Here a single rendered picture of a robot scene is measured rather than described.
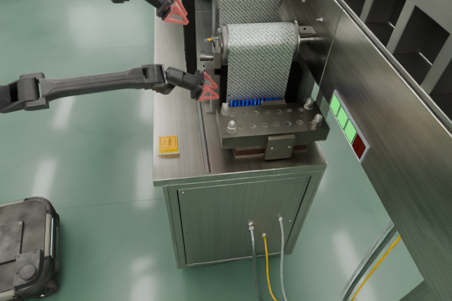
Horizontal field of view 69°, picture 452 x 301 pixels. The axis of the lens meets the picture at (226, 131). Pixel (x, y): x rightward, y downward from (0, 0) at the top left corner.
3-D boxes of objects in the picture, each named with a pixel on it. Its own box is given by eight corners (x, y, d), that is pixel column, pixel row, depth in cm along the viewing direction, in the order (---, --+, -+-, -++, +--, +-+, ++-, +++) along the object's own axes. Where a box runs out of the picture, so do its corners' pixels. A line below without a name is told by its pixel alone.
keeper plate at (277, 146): (264, 156, 126) (267, 136, 118) (288, 153, 127) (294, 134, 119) (265, 160, 124) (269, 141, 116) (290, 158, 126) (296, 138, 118)
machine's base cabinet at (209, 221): (167, 39, 355) (158, -47, 294) (226, 37, 363) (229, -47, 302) (177, 276, 182) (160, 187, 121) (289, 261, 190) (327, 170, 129)
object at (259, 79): (226, 101, 130) (228, 62, 117) (283, 97, 133) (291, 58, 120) (226, 102, 130) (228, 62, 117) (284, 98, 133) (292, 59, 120)
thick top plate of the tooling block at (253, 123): (216, 119, 131) (216, 107, 126) (312, 111, 136) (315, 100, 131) (221, 149, 120) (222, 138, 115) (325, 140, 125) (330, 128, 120)
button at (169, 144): (159, 140, 131) (159, 136, 129) (177, 139, 132) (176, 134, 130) (159, 154, 126) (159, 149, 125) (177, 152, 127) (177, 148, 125)
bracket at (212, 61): (204, 106, 146) (202, 46, 124) (218, 105, 147) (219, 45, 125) (204, 114, 143) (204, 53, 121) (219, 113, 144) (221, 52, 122)
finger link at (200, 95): (214, 107, 123) (192, 99, 119) (213, 95, 128) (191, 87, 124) (223, 94, 119) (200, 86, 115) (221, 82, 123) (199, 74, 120)
